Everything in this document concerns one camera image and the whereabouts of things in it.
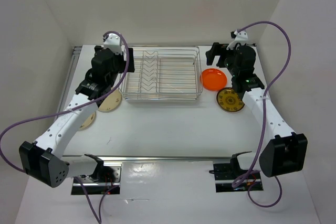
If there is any wire dish rack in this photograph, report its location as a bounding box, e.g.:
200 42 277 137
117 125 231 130
119 45 203 102

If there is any orange plate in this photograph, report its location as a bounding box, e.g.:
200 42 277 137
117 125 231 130
200 68 227 91

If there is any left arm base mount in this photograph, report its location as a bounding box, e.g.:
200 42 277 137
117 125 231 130
62 154 122 195

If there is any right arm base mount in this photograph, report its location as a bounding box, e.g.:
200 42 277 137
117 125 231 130
209 152 263 193

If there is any large beige plate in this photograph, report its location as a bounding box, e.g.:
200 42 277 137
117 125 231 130
98 89 122 112

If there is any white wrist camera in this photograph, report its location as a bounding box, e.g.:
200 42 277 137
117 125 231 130
226 30 248 50
103 33 123 55

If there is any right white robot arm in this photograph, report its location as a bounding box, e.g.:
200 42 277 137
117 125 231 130
205 42 308 178

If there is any aluminium front rail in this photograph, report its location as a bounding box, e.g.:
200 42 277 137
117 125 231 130
62 155 237 162

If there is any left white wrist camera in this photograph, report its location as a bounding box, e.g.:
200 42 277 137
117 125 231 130
103 33 123 55

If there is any brown gold patterned plate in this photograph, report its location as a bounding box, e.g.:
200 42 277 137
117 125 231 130
216 87 245 112

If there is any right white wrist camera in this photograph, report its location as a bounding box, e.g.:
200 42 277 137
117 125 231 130
226 30 248 50

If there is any small beige calligraphy plate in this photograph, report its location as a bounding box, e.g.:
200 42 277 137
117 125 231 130
79 112 96 131

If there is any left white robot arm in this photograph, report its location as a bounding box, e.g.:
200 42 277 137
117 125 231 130
19 46 135 188

